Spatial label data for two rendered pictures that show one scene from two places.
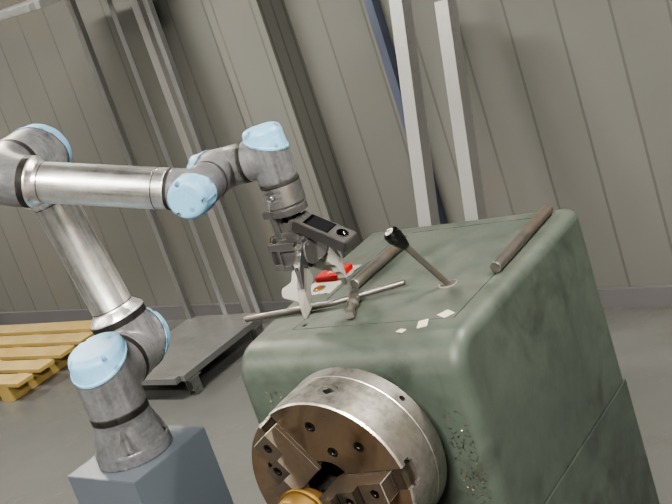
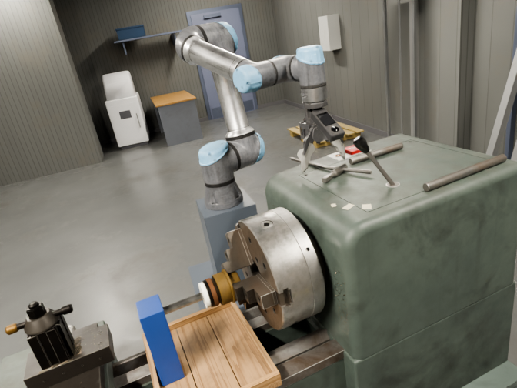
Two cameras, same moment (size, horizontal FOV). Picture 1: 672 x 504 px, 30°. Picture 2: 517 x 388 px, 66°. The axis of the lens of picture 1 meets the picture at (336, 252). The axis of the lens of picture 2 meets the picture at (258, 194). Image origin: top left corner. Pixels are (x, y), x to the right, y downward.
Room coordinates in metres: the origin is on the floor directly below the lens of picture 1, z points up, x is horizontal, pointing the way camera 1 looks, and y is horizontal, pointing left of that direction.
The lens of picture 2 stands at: (1.15, -0.42, 1.71)
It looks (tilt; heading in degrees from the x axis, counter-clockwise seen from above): 23 degrees down; 34
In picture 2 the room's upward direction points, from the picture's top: 10 degrees counter-clockwise
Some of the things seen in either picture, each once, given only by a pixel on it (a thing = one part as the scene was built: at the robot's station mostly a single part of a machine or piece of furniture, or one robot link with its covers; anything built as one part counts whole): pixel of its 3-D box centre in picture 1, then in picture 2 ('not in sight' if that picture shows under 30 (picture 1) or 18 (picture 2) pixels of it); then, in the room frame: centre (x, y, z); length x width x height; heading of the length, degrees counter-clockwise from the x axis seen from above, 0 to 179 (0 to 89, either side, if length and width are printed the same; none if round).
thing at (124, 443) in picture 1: (126, 429); (221, 190); (2.26, 0.49, 1.15); 0.15 x 0.15 x 0.10
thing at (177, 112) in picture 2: not in sight; (176, 116); (6.79, 4.95, 0.37); 1.38 x 0.71 x 0.74; 49
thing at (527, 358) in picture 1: (438, 366); (384, 226); (2.27, -0.12, 1.06); 0.59 x 0.48 x 0.39; 143
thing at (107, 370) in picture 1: (106, 374); (217, 161); (2.27, 0.49, 1.27); 0.13 x 0.12 x 0.14; 159
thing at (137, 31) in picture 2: not in sight; (131, 32); (6.80, 5.58, 1.96); 0.50 x 0.38 x 0.20; 138
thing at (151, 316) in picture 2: not in sight; (160, 340); (1.66, 0.31, 1.00); 0.08 x 0.06 x 0.23; 53
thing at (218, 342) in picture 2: not in sight; (205, 356); (1.74, 0.25, 0.88); 0.36 x 0.30 x 0.04; 53
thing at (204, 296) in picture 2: not in sight; (184, 302); (1.73, 0.26, 1.08); 0.13 x 0.07 x 0.07; 143
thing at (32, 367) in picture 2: not in sight; (71, 356); (1.53, 0.51, 1.00); 0.20 x 0.10 x 0.05; 143
